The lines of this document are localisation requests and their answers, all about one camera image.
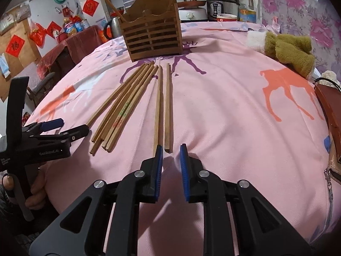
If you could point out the clear cooking oil bottle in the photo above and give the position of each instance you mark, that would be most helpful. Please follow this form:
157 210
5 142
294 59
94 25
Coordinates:
249 5

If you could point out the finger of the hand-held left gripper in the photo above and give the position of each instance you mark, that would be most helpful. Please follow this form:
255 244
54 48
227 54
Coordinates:
54 123
80 132

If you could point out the red cloth covered table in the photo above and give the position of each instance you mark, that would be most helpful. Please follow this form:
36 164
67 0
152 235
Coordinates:
80 42

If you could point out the slatted wooden chopstick holder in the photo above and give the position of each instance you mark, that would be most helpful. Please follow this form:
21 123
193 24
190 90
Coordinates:
151 37

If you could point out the olive green plush toy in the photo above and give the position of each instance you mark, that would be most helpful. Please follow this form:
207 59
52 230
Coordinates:
287 50

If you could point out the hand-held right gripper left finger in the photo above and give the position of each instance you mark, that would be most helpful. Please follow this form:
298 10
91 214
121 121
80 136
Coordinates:
158 165

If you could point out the brown leather bag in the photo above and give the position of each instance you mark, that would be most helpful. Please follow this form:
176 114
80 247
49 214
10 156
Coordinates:
330 117

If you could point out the pile of wooden chopsticks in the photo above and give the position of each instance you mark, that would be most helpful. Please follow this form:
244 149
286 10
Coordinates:
122 106

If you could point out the person's left hand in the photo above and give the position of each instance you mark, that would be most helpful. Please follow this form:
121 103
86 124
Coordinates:
37 189

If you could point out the blue drink can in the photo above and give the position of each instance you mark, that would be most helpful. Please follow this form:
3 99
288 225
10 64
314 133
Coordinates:
84 24

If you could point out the pink deer print bedsheet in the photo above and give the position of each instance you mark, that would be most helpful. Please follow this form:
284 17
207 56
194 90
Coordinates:
226 125

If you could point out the pink zipper bag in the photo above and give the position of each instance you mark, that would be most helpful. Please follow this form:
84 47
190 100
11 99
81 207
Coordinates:
334 197

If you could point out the orange juice bottle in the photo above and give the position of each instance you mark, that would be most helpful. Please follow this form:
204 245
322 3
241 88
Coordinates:
69 28

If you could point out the dark chair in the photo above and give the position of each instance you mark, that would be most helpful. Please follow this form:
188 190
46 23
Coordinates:
42 85

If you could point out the red bowl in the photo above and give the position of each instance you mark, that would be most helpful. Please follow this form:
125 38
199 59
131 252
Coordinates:
226 18

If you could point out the black steel pressure cooker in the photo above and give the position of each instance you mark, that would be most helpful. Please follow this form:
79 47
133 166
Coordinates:
222 4

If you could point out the orange snack packet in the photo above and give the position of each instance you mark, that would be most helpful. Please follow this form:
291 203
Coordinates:
102 36

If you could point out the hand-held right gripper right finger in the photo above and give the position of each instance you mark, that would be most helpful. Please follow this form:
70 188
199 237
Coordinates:
183 170

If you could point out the light wooden chopstick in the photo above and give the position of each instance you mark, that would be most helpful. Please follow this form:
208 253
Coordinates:
167 106
159 104

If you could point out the dark wooden chopstick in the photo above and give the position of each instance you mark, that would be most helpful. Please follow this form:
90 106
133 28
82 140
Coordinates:
113 6

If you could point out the white rice cooker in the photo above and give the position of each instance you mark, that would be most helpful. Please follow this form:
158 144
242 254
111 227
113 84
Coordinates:
193 14

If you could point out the floral wall cloth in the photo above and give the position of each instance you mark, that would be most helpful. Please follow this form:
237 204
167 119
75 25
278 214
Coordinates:
301 10

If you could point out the orange frying pan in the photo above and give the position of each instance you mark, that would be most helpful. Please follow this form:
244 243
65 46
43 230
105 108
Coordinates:
191 3

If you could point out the red paper square decoration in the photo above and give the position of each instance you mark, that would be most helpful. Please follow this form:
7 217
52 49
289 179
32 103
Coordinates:
90 7
15 45
54 29

